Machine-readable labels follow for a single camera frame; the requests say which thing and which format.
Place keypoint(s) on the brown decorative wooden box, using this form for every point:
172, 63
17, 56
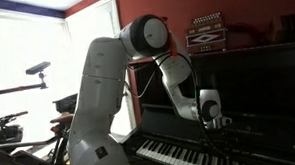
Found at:
205, 35

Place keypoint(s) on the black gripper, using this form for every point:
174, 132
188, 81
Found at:
228, 137

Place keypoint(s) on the black bicycle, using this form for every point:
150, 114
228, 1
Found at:
17, 158

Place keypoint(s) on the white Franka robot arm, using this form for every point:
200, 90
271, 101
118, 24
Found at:
101, 94

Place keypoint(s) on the dark ribbed object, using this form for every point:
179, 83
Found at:
293, 27

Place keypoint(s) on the black piano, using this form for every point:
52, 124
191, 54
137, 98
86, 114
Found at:
264, 87

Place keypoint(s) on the black bar camera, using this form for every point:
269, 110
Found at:
37, 68

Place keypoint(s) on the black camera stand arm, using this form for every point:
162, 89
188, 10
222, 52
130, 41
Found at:
17, 88

